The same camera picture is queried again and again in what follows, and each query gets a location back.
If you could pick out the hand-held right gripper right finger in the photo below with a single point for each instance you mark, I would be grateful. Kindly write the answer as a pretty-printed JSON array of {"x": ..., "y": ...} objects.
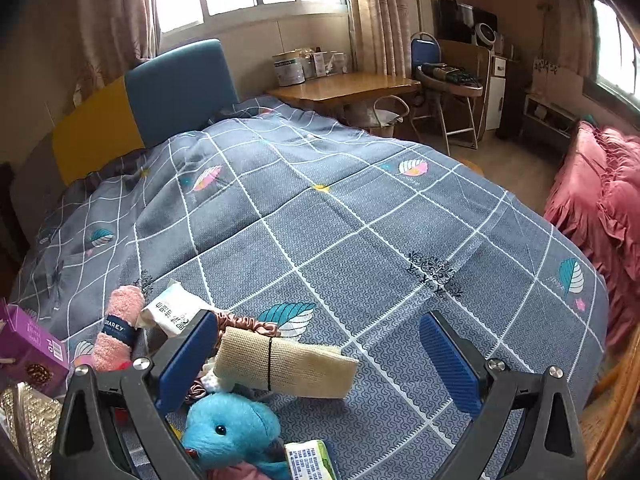
[{"x": 447, "y": 360}]

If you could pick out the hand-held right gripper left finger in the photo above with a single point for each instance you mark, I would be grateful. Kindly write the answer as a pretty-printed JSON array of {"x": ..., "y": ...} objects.
[{"x": 185, "y": 360}]

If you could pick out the white tissue packet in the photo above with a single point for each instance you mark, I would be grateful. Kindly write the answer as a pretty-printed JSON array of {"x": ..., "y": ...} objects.
[{"x": 172, "y": 310}]

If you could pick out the brown satin scrunchie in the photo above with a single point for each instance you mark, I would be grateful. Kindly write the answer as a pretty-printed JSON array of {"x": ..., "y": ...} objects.
[{"x": 250, "y": 327}]

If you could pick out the blue plush toy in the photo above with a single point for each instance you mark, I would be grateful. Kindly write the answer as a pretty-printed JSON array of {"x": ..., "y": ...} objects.
[{"x": 235, "y": 420}]

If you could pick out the pink towel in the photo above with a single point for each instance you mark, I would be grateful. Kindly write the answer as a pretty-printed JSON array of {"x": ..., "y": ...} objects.
[{"x": 125, "y": 305}]

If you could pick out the beige bandage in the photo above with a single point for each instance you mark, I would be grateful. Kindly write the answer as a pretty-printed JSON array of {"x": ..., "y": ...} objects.
[{"x": 300, "y": 365}]

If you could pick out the green tissue packet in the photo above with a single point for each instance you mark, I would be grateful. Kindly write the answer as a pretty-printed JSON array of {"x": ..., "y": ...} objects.
[{"x": 310, "y": 462}]

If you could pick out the gold glitter container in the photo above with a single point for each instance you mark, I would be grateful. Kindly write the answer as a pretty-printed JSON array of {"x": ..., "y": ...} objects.
[{"x": 30, "y": 410}]

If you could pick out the grey checked printed blanket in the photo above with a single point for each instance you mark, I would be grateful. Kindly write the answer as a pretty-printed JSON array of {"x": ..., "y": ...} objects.
[{"x": 350, "y": 240}]

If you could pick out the purple cardboard box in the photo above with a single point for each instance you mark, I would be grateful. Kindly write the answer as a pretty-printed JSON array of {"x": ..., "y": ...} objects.
[{"x": 30, "y": 340}]

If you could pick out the rattan furniture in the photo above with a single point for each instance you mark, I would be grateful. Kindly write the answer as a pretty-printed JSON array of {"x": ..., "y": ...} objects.
[{"x": 615, "y": 410}]

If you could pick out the pink ruffled bedspread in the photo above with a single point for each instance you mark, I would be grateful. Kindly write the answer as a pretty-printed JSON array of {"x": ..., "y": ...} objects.
[{"x": 600, "y": 200}]

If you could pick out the grey yellow blue headboard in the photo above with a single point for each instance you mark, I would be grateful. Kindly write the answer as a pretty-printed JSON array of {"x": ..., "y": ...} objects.
[{"x": 95, "y": 125}]

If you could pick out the white cabinet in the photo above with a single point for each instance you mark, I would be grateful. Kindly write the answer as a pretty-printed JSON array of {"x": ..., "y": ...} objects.
[{"x": 495, "y": 100}]

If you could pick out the low white shelf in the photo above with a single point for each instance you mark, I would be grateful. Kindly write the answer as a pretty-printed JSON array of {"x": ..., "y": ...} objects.
[{"x": 545, "y": 110}]

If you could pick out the wooden desk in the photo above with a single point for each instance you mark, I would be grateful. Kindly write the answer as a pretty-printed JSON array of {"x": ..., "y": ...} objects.
[{"x": 345, "y": 87}]

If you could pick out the wooden board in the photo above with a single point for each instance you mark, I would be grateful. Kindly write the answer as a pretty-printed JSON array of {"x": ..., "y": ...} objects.
[{"x": 465, "y": 55}]

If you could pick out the blue folding chair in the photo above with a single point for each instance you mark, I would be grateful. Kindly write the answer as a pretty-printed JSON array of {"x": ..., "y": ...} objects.
[{"x": 423, "y": 55}]

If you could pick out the silver tin can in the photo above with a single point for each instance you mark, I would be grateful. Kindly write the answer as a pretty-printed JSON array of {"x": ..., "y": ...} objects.
[{"x": 289, "y": 70}]

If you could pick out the clear plastic container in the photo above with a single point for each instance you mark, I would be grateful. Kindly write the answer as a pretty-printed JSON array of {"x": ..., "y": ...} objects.
[{"x": 339, "y": 64}]

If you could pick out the small white fan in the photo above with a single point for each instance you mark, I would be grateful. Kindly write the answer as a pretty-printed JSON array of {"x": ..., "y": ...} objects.
[{"x": 484, "y": 35}]

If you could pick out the black bag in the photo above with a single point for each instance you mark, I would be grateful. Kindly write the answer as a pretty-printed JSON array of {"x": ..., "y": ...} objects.
[{"x": 452, "y": 20}]

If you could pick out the pink patterned curtain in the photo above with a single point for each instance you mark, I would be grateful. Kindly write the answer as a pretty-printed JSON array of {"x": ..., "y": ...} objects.
[
  {"x": 380, "y": 10},
  {"x": 115, "y": 5}
]

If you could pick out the side window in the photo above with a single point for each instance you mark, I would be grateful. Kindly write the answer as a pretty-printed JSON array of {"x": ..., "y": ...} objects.
[{"x": 615, "y": 45}]

